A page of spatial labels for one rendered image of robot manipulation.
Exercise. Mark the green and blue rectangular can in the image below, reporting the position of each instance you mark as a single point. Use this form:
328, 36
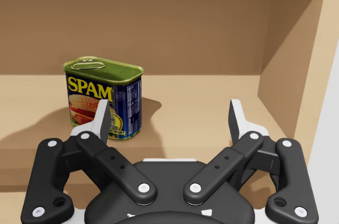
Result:
87, 94

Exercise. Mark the pale wooden shelf unit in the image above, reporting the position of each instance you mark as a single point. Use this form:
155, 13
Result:
185, 36

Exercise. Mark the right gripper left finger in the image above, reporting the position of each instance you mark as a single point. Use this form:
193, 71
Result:
116, 163

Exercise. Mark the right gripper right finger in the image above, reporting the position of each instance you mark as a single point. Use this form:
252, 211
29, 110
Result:
225, 163

